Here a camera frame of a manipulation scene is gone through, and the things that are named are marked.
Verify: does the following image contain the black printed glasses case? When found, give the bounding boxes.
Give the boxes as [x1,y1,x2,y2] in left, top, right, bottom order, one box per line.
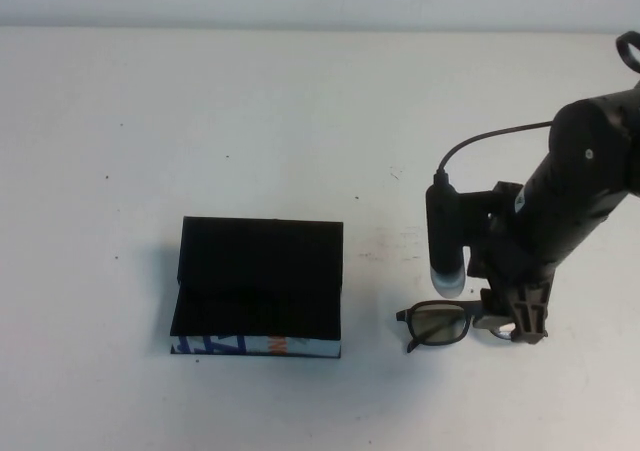
[169,215,345,360]

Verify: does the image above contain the black right camera bracket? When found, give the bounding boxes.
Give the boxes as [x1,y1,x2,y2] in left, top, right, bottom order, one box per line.
[452,180,522,252]

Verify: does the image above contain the flat black ribbon cable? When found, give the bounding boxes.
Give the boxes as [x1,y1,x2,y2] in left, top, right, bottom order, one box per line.
[614,30,640,75]

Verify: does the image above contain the black framed glasses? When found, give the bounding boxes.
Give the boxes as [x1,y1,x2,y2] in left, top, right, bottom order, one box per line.
[395,298,519,355]

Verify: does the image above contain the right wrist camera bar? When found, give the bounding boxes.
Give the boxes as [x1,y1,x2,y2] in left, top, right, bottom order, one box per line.
[424,173,469,300]

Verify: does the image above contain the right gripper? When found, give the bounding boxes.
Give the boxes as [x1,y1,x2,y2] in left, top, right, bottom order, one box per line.
[467,220,560,346]

